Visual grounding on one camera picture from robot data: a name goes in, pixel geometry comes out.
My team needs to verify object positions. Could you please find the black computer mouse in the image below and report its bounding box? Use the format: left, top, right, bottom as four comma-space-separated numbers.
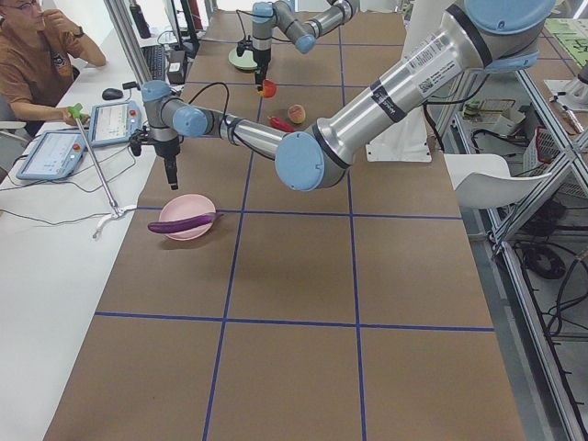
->
101, 87, 124, 101

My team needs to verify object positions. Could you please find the red chili pepper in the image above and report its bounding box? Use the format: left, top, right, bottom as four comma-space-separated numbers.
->
268, 116, 296, 133

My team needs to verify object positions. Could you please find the green plate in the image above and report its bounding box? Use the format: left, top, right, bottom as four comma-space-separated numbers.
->
228, 48, 257, 72

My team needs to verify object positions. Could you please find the pink plate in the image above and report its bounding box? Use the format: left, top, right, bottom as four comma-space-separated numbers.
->
158, 194, 216, 241

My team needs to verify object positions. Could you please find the red yellow pomegranate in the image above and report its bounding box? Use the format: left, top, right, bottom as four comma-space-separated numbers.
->
257, 79, 277, 98

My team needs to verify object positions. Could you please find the white chair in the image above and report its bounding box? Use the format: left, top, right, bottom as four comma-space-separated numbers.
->
444, 153, 551, 209

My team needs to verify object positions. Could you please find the green handled reacher grabber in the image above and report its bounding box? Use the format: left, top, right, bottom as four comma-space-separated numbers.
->
67, 103, 137, 240

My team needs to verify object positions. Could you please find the black keyboard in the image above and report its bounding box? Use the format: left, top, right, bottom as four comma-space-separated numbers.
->
141, 45, 167, 82

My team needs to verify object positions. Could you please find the purple eggplant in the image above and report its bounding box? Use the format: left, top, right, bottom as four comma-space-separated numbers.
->
147, 213, 221, 234

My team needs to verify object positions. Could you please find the person in brown shirt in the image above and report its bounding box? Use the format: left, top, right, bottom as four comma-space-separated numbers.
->
1, 1, 107, 136

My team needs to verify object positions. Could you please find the near teach pendant tablet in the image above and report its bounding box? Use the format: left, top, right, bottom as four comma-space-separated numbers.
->
16, 130, 85, 180

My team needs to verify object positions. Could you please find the far teach pendant tablet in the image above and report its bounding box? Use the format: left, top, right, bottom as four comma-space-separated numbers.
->
88, 101, 142, 147

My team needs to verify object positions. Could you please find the aluminium frame post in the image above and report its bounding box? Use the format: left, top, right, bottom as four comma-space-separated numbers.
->
104, 0, 153, 89

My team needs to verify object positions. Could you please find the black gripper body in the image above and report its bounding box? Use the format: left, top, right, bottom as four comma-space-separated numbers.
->
129, 127, 180, 158
236, 40, 271, 69

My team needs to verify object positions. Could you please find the peach fruit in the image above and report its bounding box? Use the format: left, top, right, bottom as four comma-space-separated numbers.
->
287, 104, 306, 124

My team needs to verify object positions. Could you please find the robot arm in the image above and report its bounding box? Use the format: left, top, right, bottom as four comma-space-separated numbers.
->
236, 0, 360, 94
140, 1, 554, 191

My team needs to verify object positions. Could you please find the teach pendant tablet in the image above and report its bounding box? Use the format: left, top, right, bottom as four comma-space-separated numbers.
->
88, 101, 142, 147
16, 130, 85, 180

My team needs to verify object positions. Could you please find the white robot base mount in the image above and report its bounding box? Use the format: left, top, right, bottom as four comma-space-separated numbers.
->
366, 0, 434, 164

